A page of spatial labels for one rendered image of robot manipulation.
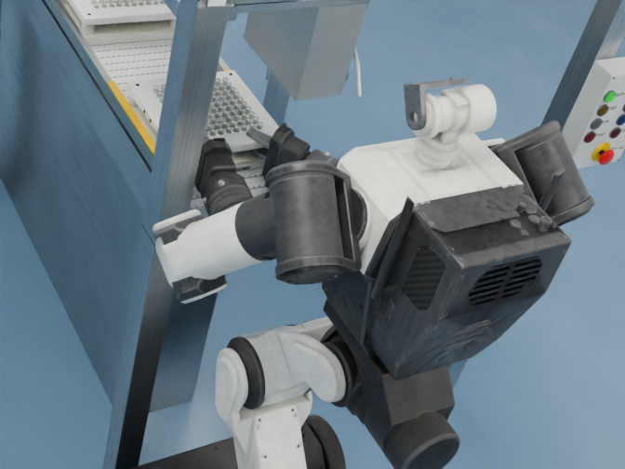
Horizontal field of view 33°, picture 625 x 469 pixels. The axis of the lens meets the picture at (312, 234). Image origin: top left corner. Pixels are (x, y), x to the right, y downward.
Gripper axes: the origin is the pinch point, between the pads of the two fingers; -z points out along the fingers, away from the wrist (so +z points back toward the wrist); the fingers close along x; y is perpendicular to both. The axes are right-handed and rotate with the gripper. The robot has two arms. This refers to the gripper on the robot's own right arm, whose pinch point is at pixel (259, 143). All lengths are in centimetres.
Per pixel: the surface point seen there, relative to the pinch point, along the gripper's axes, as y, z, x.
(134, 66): 11.9, -38.2, 6.7
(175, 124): -29.0, -3.7, -17.9
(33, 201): 27, -73, 76
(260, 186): -2.9, 3.7, 7.2
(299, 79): -2.5, 5.5, -19.4
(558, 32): 296, 8, 92
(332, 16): 0.1, 7.5, -32.7
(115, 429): -28, -5, 67
